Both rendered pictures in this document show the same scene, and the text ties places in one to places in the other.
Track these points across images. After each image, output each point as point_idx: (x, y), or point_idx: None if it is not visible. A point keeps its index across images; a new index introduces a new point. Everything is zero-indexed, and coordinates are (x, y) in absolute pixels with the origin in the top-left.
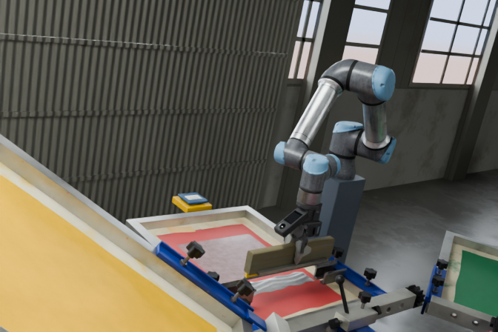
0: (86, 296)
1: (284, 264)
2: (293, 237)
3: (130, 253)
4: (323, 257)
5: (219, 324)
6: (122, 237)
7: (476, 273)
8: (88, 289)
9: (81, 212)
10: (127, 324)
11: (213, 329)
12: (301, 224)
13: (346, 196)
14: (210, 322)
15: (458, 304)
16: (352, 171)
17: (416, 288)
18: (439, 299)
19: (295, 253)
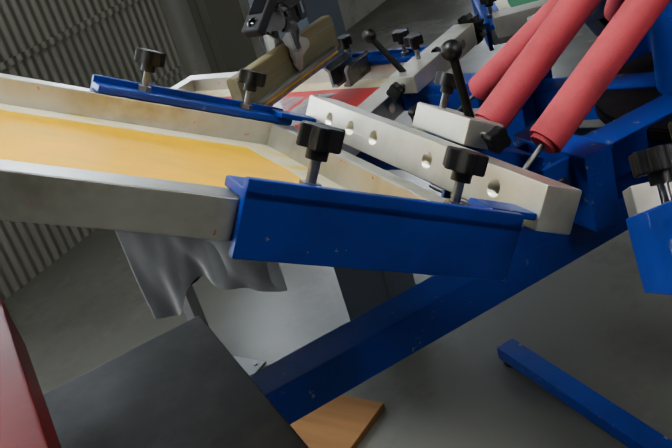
0: (23, 143)
1: (286, 77)
2: (276, 37)
3: (57, 110)
4: (330, 48)
5: (248, 144)
6: (30, 90)
7: None
8: (21, 139)
9: None
10: (115, 156)
11: (243, 148)
12: (276, 7)
13: None
14: (233, 144)
15: (529, 3)
16: None
17: (467, 16)
18: (503, 10)
19: (290, 54)
